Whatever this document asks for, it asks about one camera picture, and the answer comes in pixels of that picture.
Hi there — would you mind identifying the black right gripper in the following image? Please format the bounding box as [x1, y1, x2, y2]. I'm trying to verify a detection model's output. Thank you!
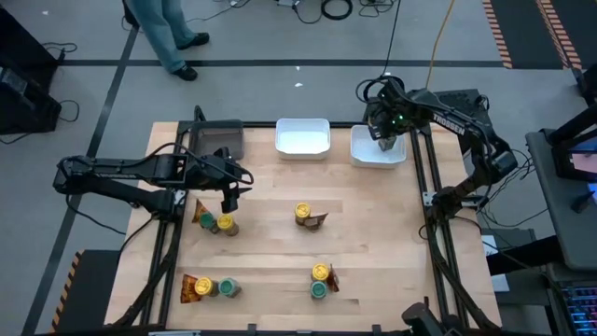
[367, 77, 414, 149]

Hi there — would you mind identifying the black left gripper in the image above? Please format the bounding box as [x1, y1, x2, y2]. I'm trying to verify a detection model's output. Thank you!
[187, 147, 254, 215]

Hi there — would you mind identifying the yellow-lid seasoning can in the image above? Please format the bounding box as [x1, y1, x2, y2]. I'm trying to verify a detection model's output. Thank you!
[194, 276, 220, 299]
[311, 262, 331, 284]
[216, 213, 241, 238]
[294, 202, 312, 227]

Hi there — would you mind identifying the orange taco seasoning packet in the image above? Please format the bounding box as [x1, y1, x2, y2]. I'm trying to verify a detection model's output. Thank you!
[326, 263, 340, 294]
[191, 198, 211, 224]
[180, 273, 202, 305]
[303, 212, 329, 232]

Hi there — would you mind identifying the white plastic bin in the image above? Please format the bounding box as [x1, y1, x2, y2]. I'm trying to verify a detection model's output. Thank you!
[274, 118, 332, 161]
[349, 124, 408, 169]

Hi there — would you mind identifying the grey translucent plastic bin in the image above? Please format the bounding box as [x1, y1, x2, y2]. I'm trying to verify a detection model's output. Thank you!
[188, 119, 246, 162]

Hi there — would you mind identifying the white paper sheet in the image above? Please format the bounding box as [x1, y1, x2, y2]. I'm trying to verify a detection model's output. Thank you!
[481, 232, 510, 293]

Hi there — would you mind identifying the black mat with orange stripes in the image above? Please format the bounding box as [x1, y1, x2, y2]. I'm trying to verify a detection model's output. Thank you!
[482, 0, 565, 70]
[49, 249, 121, 333]

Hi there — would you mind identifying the person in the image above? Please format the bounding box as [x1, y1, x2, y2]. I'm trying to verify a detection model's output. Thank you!
[124, 0, 211, 82]

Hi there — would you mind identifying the black desk leg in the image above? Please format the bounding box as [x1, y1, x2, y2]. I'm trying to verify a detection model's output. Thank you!
[484, 235, 561, 276]

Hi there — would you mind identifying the grey desk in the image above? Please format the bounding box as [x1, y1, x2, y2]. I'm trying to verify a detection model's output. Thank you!
[525, 128, 597, 272]

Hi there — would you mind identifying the monitor with pink screen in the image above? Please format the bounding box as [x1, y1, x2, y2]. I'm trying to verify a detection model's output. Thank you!
[552, 134, 597, 183]

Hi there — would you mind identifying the small black desk device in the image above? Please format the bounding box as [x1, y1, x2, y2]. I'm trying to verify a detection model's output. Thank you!
[573, 190, 596, 215]

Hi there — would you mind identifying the black equipment cabinet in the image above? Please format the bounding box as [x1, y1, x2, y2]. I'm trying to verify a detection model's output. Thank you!
[0, 7, 62, 136]

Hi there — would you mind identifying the backlit computer keyboard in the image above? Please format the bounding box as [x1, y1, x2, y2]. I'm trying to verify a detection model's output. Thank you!
[562, 282, 597, 336]

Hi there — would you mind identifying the black aluminium table frame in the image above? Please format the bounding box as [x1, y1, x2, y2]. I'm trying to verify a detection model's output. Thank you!
[111, 105, 503, 333]

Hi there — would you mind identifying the yellow hanging cable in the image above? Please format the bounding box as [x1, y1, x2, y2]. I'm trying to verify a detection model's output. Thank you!
[424, 0, 456, 90]

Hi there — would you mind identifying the coiled black cable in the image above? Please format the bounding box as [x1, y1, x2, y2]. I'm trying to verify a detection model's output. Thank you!
[320, 0, 354, 21]

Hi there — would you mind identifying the black handheld camera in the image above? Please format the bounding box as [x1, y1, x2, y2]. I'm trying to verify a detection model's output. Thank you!
[401, 301, 449, 336]

